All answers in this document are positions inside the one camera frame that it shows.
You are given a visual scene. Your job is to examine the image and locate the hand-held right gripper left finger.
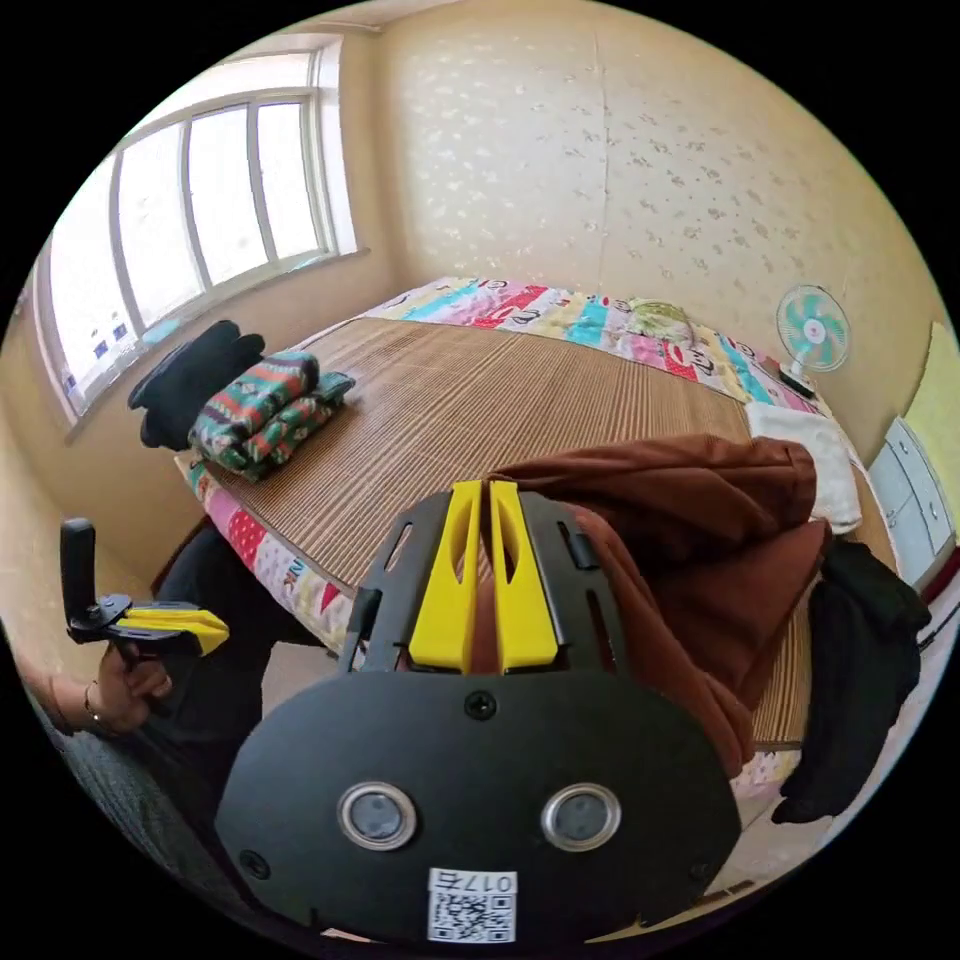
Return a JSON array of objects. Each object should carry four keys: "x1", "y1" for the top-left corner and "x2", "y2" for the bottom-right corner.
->
[{"x1": 409, "y1": 479, "x2": 483, "y2": 674}]

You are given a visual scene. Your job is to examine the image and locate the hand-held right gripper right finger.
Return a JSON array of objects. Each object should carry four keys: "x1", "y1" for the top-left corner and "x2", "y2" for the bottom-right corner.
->
[{"x1": 488, "y1": 479, "x2": 561, "y2": 674}]

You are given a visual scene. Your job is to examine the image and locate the brown long pants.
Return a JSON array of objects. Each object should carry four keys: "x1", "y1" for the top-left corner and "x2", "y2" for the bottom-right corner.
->
[{"x1": 472, "y1": 433, "x2": 835, "y2": 783}]

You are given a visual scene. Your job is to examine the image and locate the person's left forearm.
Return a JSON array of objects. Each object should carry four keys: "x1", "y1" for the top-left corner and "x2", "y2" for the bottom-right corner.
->
[{"x1": 20, "y1": 669, "x2": 100, "y2": 740}]

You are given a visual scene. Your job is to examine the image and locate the person's left hand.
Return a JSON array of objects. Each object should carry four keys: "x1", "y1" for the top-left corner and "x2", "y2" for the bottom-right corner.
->
[{"x1": 84, "y1": 641, "x2": 176, "y2": 741}]

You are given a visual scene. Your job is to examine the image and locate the person's body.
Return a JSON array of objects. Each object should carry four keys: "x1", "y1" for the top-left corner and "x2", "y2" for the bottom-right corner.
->
[{"x1": 29, "y1": 519, "x2": 363, "y2": 931}]

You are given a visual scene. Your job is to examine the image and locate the bed with woven mat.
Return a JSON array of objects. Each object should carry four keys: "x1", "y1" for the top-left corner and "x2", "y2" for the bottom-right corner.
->
[{"x1": 174, "y1": 275, "x2": 905, "y2": 808}]

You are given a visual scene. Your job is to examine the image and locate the pile of clothes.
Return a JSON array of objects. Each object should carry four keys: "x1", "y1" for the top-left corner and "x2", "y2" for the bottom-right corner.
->
[{"x1": 126, "y1": 320, "x2": 358, "y2": 483}]

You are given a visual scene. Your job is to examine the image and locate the green patterned pillow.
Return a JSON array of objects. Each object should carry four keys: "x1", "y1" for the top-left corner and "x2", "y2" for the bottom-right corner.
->
[{"x1": 628, "y1": 297, "x2": 696, "y2": 340}]

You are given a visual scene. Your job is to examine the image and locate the white folded towel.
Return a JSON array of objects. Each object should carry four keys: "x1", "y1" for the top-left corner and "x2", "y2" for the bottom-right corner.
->
[{"x1": 745, "y1": 400, "x2": 865, "y2": 535}]

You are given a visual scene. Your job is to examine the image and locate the black garment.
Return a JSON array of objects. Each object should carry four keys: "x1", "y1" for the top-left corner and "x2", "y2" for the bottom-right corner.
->
[{"x1": 770, "y1": 539, "x2": 933, "y2": 826}]

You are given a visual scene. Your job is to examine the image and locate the white fan with teal blades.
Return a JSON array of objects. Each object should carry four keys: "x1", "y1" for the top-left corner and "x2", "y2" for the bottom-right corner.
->
[{"x1": 774, "y1": 282, "x2": 853, "y2": 400}]

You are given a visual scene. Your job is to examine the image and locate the white cupboard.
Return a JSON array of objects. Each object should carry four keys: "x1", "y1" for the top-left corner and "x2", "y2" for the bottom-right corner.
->
[{"x1": 868, "y1": 416, "x2": 960, "y2": 590}]

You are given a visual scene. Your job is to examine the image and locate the window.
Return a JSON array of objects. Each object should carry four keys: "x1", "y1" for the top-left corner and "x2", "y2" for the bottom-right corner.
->
[{"x1": 29, "y1": 43, "x2": 360, "y2": 425}]

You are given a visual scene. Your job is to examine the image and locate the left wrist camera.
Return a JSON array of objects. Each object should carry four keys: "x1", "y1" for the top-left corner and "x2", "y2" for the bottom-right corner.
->
[{"x1": 60, "y1": 518, "x2": 99, "y2": 625}]

